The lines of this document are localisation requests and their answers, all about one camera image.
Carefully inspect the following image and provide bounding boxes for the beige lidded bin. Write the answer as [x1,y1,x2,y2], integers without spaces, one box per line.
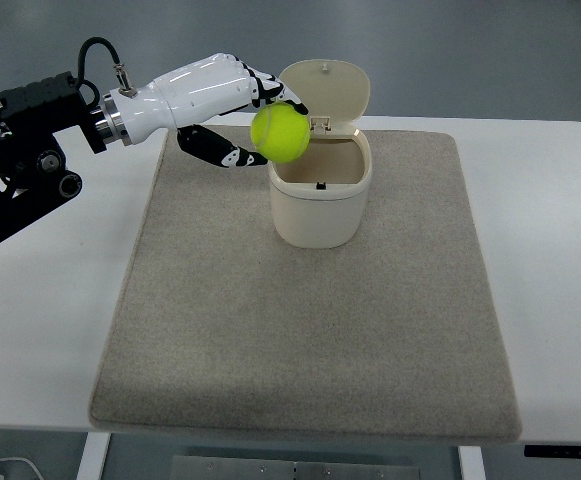
[268,59,373,249]

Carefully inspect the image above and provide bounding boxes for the left white table leg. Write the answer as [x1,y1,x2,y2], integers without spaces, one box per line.
[76,432,111,480]

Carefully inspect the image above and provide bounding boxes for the white table leg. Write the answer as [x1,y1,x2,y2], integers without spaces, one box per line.
[76,432,111,480]
[458,446,486,480]

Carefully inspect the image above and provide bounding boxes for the right white table leg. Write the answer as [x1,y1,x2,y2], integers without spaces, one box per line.
[458,446,486,480]

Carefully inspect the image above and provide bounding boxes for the metal floor plate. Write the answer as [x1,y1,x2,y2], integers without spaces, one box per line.
[169,456,421,480]

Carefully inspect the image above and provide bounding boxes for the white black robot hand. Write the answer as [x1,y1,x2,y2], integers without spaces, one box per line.
[110,53,308,168]

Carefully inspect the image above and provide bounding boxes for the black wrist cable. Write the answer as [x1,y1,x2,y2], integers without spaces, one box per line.
[76,38,137,116]

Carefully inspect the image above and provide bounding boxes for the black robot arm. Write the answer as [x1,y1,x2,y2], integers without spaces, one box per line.
[0,72,106,243]

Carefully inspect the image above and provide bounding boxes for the beige felt mat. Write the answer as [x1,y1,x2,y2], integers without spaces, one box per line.
[89,131,522,444]

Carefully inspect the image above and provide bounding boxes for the yellow tennis ball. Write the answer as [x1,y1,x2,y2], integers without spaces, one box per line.
[250,102,310,163]

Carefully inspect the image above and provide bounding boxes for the black table control panel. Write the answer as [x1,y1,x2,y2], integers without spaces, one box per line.
[524,444,581,459]

